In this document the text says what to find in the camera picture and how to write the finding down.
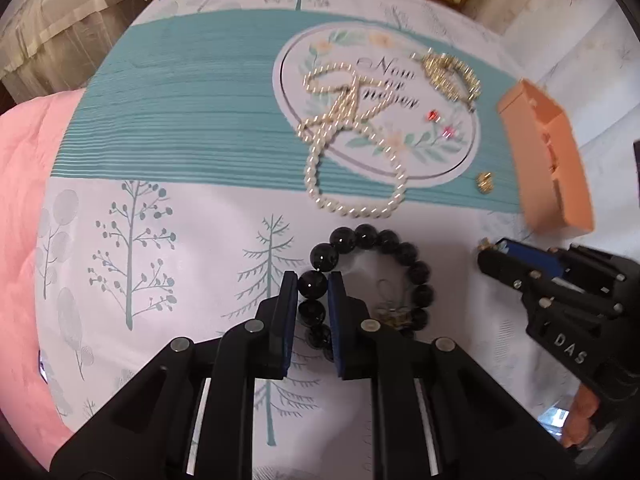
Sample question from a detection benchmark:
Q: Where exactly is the person's right hand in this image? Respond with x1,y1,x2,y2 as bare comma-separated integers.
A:
569,385,602,457

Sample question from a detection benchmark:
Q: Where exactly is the pink blanket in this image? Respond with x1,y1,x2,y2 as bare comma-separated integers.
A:
0,89,87,457

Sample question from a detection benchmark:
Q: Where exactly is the gold leaf hair comb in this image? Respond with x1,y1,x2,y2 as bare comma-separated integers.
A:
412,47,482,111

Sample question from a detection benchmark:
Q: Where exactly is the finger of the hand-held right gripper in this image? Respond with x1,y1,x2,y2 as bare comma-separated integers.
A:
552,243,640,294
477,237,627,319

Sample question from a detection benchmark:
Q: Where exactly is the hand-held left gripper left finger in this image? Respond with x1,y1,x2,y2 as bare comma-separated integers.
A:
50,270,299,480

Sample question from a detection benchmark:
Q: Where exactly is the tree print bedsheet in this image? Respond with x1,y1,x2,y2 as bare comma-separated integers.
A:
35,0,640,480

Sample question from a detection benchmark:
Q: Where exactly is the beige sheer curtain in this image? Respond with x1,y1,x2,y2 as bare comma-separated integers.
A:
0,0,153,107

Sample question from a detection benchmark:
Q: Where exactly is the black bead bracelet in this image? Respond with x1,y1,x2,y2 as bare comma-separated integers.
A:
297,224,435,362

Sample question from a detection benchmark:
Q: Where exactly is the white pearl necklace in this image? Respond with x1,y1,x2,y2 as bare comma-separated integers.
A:
295,59,408,219

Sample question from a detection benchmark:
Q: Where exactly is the orange jewelry box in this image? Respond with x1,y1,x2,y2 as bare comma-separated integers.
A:
496,79,596,235

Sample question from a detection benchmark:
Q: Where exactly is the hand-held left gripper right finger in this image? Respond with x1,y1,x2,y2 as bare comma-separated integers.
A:
327,270,576,480

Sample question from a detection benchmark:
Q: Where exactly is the gold pendant thin chain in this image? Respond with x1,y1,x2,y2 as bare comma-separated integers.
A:
372,277,413,331

